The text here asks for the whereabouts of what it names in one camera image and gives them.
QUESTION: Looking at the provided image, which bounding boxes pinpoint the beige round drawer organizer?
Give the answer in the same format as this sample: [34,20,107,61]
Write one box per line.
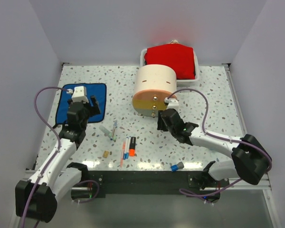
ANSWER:
[132,64,177,117]

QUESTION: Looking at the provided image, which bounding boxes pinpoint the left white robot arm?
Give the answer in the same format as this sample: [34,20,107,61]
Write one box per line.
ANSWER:
[15,96,101,223]

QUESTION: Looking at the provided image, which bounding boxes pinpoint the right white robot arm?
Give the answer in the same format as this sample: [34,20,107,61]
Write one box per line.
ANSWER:
[157,109,272,188]

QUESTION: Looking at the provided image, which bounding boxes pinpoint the blue microfiber cloth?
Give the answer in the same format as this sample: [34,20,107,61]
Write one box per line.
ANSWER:
[53,83,107,128]

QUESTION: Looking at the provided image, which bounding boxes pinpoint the clear green-capped tube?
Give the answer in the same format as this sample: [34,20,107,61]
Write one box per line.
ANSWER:
[99,125,112,138]

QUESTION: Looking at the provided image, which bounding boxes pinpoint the teal-tipped pen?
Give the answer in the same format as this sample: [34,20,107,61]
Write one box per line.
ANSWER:
[111,120,117,141]

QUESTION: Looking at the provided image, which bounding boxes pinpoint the small tan eraser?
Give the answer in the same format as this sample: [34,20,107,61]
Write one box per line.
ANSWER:
[103,151,109,158]

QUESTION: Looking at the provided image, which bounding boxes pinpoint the orange thin pen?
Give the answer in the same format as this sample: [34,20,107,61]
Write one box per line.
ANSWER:
[120,141,126,169]

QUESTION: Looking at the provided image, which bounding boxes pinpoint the black orange highlighter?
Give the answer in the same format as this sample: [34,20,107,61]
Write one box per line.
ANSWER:
[129,137,136,156]

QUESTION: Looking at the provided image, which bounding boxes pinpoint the blue grey glue stick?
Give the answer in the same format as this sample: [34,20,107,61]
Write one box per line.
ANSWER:
[171,162,184,172]

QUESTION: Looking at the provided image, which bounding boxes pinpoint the white blue-capped marker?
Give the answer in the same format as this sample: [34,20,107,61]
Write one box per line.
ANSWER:
[123,136,131,160]

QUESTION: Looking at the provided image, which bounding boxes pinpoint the red folded cloth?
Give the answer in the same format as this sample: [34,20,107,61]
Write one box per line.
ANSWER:
[144,44,196,80]

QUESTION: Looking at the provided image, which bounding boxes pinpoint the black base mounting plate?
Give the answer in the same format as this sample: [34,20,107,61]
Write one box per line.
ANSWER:
[79,171,229,198]

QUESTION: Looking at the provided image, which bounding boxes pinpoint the white plastic basket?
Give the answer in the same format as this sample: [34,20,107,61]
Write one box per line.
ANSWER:
[140,48,200,87]

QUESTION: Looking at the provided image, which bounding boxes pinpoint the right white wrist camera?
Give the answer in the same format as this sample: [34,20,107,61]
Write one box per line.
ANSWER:
[164,98,179,111]

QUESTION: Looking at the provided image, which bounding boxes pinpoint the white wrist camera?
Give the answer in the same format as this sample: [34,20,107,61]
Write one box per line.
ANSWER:
[164,98,179,111]
[71,86,89,103]

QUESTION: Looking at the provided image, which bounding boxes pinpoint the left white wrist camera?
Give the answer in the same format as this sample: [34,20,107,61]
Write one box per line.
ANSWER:
[71,86,89,103]

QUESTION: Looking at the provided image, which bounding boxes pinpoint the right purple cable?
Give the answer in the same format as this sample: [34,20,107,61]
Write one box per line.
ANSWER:
[167,88,273,202]

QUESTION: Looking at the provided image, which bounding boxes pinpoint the purple cable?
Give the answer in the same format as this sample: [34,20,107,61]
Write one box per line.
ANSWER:
[167,88,273,202]
[20,86,100,228]

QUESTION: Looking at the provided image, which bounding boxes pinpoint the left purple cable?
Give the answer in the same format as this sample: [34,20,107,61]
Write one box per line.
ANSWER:
[20,86,100,228]

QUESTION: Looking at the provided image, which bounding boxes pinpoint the aluminium frame rail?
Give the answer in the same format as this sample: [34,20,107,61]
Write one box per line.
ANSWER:
[20,169,273,190]

